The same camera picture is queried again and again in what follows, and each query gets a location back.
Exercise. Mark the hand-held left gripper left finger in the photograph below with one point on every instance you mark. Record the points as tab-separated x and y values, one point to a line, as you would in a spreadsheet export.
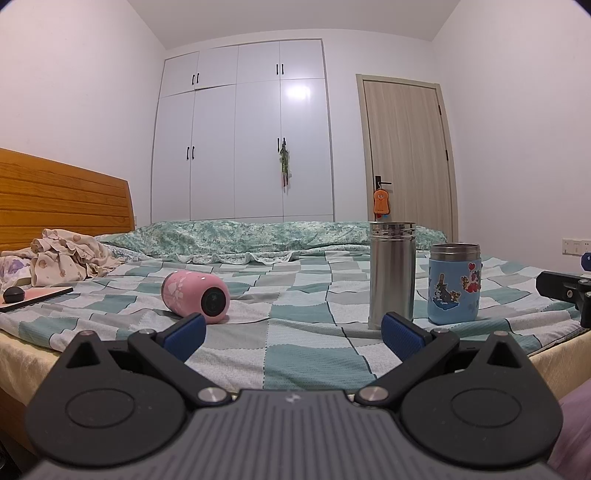
184	336

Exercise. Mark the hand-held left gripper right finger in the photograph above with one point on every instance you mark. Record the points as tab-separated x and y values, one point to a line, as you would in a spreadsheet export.
405	339

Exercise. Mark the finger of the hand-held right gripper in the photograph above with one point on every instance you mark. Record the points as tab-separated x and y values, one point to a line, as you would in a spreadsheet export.
556	284

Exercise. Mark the pink cup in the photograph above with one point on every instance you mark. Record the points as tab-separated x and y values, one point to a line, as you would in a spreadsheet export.
184	288

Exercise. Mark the stainless steel thermos cup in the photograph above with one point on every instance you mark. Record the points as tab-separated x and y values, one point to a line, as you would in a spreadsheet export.
392	277

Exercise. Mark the blue cartoon cup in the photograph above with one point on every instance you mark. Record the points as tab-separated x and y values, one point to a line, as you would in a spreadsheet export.
453	288

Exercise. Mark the checked bed sheet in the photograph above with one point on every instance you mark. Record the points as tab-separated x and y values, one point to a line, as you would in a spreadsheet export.
300	314

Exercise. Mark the green floral quilt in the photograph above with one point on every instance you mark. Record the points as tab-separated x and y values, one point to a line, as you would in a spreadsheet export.
258	237

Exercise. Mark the pink cloth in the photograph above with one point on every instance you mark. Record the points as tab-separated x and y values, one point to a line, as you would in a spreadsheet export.
575	434

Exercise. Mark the orange hanging tag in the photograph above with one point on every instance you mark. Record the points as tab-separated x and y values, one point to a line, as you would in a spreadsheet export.
381	201

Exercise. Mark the crumpled cream dotted cloth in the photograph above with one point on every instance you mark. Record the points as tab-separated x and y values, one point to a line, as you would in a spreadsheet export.
64	258

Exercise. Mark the pink flat board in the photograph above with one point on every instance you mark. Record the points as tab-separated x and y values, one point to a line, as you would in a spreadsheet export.
44	294

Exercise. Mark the cream mattress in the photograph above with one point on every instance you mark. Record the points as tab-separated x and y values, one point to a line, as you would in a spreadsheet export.
21	360

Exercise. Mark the black round object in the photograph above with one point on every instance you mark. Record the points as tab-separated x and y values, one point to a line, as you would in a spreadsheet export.
13	294

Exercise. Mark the wooden bed headboard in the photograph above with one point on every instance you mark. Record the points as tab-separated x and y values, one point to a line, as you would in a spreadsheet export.
60	203

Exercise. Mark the purple print pillow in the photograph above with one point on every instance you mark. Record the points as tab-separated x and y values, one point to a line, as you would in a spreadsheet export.
14	270

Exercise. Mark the green hanging ornament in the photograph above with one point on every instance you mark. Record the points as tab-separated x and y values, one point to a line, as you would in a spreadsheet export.
284	161

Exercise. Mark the white wardrobe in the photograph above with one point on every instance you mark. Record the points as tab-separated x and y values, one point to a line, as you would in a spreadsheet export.
240	138

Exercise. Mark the light wooden door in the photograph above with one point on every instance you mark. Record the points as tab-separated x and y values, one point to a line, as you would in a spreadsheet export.
404	134

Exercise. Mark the wall socket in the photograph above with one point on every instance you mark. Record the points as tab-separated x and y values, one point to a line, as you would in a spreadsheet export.
575	247

